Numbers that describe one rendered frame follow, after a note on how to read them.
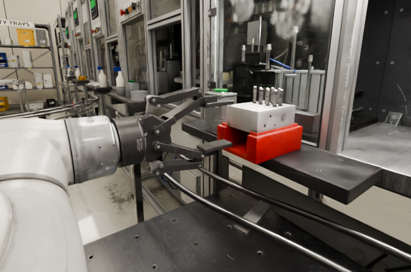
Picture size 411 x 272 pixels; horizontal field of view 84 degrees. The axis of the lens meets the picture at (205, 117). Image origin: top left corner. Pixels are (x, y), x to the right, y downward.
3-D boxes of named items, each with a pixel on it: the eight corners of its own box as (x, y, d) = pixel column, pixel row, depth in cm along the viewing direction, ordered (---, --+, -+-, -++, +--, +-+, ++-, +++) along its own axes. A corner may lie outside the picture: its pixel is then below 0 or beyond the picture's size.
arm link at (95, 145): (68, 126, 27) (120, 120, 30) (62, 113, 34) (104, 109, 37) (77, 196, 29) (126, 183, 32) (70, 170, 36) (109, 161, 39)
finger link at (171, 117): (147, 132, 40) (143, 125, 39) (196, 99, 44) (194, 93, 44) (156, 137, 37) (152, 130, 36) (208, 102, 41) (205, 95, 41)
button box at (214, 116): (203, 129, 69) (203, 90, 67) (224, 126, 74) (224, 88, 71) (220, 136, 63) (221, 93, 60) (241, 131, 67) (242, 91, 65)
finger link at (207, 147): (205, 149, 43) (205, 153, 44) (233, 142, 47) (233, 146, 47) (196, 145, 46) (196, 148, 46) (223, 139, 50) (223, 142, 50)
